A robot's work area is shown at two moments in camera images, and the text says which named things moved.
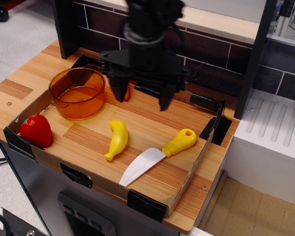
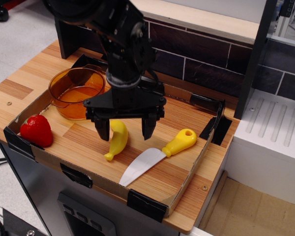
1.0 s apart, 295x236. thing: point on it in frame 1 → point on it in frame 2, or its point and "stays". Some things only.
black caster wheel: x=1 y=14 stays
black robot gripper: x=148 y=61 → x=128 y=103
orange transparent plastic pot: x=78 y=93 stays
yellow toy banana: x=119 y=139 stays
